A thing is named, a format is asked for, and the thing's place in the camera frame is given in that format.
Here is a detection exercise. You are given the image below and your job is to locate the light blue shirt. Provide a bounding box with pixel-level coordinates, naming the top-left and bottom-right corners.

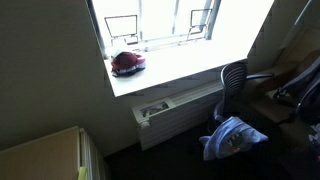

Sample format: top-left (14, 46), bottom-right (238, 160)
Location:
top-left (199, 116), bottom-right (268, 161)

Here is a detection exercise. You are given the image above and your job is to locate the black mesh office chair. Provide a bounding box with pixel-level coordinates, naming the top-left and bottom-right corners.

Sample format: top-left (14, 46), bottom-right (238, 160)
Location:
top-left (207, 62), bottom-right (274, 135)

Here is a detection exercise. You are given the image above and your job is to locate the brown leather couch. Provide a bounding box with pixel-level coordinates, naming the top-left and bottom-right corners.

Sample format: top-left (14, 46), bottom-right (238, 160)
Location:
top-left (246, 49), bottom-right (320, 151)

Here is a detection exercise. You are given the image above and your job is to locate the red cap on windowsill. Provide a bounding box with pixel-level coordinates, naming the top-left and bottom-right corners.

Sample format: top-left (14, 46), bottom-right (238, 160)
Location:
top-left (111, 52), bottom-right (145, 70)

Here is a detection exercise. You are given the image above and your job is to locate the blue cloth under cap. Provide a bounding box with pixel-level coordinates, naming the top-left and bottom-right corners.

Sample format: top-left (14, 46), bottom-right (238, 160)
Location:
top-left (112, 63), bottom-right (146, 77)

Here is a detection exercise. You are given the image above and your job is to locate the yellow sticky note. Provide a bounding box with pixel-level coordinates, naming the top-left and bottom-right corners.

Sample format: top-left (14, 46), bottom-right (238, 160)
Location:
top-left (77, 167), bottom-right (87, 180)

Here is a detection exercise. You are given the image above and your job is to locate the light wood dresser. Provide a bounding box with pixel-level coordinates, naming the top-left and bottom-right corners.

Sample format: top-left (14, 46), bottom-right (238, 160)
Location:
top-left (0, 125), bottom-right (111, 180)

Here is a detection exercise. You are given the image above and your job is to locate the white wall heater unit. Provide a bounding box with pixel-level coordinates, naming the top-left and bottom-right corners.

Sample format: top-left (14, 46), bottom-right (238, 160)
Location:
top-left (132, 81), bottom-right (222, 150)

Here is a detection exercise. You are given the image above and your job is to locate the black window frame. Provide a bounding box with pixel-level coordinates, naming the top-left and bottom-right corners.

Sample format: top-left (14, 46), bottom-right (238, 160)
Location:
top-left (86, 0), bottom-right (221, 59)

